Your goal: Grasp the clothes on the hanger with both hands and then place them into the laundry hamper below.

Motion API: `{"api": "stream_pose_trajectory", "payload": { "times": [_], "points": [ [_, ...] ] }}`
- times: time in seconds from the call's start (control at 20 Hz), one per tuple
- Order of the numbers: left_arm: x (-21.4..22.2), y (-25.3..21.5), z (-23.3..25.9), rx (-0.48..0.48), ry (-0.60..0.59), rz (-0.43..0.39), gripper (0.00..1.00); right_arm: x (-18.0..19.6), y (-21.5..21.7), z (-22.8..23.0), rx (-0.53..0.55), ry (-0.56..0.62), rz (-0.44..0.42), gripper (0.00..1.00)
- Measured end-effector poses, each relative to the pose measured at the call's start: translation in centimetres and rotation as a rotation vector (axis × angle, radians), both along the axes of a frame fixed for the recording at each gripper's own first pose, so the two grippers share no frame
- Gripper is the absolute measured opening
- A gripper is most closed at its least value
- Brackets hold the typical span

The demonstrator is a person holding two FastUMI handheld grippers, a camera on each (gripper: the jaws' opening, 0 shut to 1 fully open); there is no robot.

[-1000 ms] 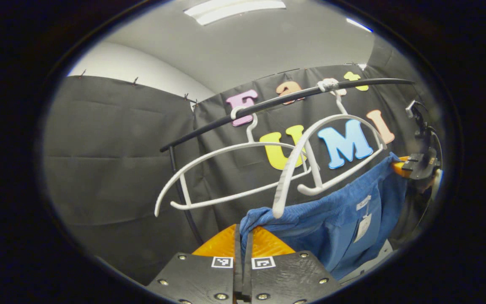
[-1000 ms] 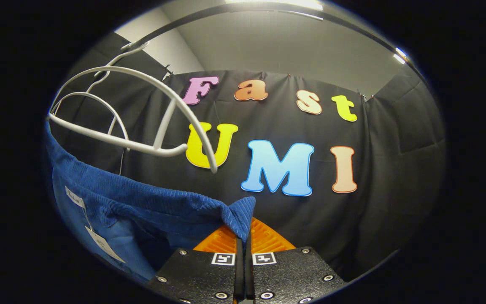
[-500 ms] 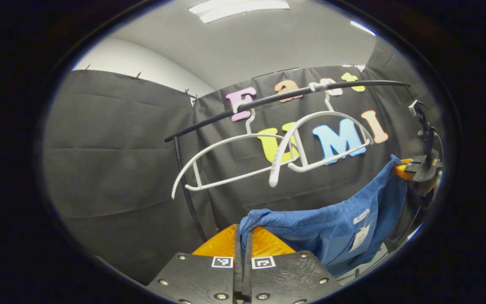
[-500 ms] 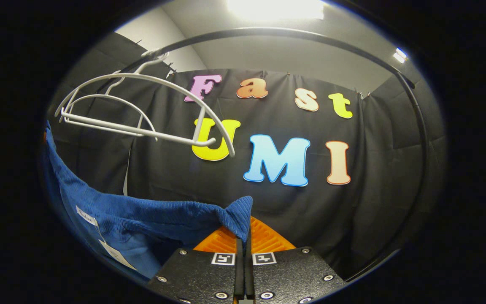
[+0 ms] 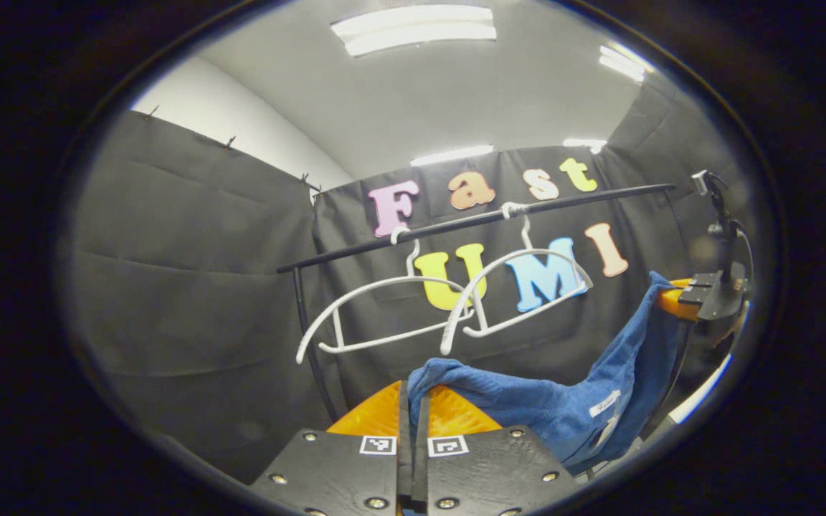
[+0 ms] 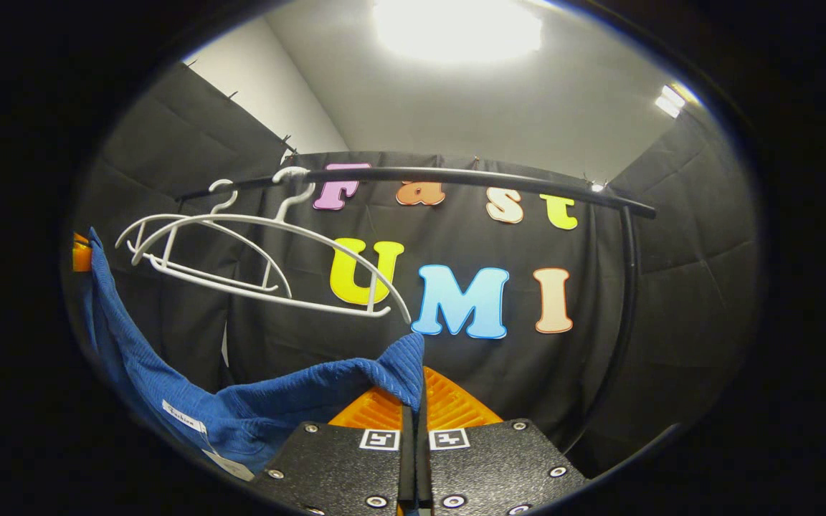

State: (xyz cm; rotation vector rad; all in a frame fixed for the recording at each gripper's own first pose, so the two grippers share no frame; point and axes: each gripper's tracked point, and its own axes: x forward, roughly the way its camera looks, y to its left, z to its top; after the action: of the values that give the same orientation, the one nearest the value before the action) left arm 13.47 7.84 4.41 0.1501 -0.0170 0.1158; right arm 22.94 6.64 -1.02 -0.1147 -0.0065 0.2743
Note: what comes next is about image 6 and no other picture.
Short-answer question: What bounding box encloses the black metal clothes rack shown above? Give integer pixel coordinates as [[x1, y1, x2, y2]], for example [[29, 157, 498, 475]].
[[175, 166, 658, 454]]

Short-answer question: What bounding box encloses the white plastic hanger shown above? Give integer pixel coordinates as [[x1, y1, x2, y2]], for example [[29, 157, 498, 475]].
[[130, 166, 412, 325], [115, 179, 293, 298]]

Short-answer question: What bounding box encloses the blue corduroy jacket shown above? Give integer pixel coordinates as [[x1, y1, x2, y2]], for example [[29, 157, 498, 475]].
[[82, 228, 426, 482]]

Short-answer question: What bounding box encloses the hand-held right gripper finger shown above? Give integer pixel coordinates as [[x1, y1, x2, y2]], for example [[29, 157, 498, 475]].
[[417, 367, 590, 516], [251, 387, 417, 516]]

